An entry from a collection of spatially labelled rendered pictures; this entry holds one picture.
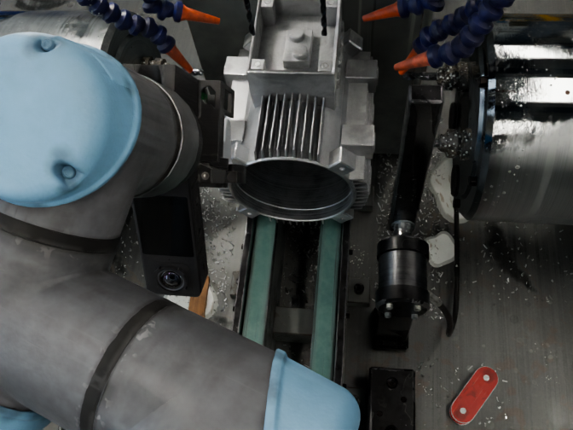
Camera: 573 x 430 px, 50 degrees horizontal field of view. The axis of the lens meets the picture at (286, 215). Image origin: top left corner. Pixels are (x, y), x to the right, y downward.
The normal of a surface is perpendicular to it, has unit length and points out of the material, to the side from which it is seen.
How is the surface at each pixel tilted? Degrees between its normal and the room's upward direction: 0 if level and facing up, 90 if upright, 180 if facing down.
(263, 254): 0
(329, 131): 36
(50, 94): 30
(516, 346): 0
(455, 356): 0
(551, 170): 62
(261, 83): 90
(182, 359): 19
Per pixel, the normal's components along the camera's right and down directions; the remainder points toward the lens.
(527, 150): -0.12, 0.39
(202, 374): 0.01, -0.60
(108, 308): 0.14, -0.77
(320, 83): -0.11, 0.89
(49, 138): -0.13, 0.04
